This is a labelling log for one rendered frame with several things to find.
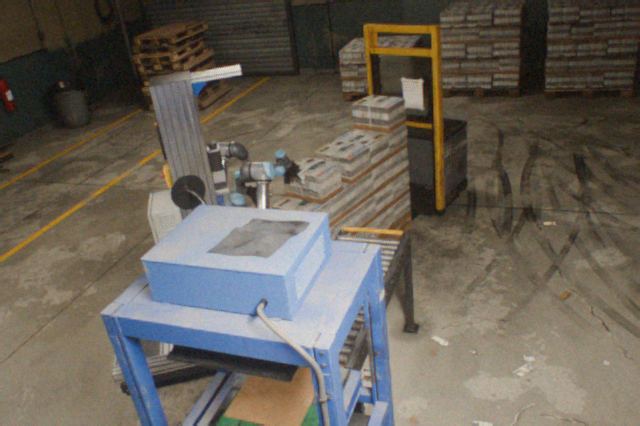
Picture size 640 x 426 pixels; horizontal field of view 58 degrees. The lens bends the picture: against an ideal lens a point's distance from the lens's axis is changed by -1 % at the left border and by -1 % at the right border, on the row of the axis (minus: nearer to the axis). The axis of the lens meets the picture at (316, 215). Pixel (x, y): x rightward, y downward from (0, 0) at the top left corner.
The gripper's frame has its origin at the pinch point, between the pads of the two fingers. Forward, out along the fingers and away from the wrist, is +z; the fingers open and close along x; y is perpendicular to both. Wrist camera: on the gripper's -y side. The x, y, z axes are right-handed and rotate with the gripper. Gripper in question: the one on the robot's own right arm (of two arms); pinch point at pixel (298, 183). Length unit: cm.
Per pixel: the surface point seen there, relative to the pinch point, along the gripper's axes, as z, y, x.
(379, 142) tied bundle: 39, 77, -19
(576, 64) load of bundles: 321, 462, -40
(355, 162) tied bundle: 25, 44, -18
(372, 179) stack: 57, 51, -18
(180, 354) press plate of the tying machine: -126, -158, -110
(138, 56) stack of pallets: 143, 252, 606
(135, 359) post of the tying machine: -132, -168, -96
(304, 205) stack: 13.3, -10.6, -5.6
